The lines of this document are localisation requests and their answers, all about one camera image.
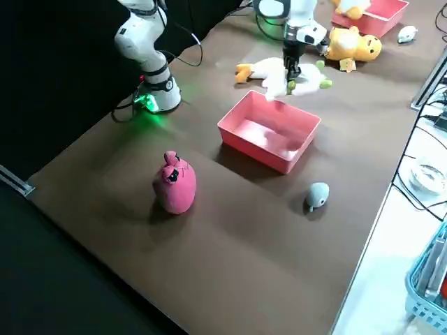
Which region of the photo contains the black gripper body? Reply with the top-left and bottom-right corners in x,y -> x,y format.
281,40 -> 305,62

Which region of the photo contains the white doll with green limbs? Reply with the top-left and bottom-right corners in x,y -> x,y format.
261,59 -> 332,102

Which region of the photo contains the white goose plush doll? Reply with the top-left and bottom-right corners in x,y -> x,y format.
234,57 -> 291,84

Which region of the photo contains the yellow bear plush doll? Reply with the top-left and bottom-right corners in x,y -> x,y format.
324,26 -> 383,73

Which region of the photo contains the orange and white plush doll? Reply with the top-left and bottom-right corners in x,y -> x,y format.
330,0 -> 373,20

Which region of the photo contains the pink plastic box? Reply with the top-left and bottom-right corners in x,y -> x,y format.
217,89 -> 322,175
330,0 -> 409,38

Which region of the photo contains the light blue plush toy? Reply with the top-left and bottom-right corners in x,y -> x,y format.
305,181 -> 330,214
397,25 -> 418,45

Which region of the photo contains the pink plush doll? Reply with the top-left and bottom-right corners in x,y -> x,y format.
152,150 -> 198,215

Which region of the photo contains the clear glass bowl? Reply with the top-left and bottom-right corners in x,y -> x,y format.
409,163 -> 446,195

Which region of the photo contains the blue plastic basket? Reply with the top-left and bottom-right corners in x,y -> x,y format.
404,221 -> 447,332

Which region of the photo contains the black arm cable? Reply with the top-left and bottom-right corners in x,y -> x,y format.
159,0 -> 204,68

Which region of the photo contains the aluminium camera mast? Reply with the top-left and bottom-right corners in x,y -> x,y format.
411,45 -> 447,112

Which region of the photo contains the aluminium frame rail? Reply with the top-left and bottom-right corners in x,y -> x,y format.
0,165 -> 36,198

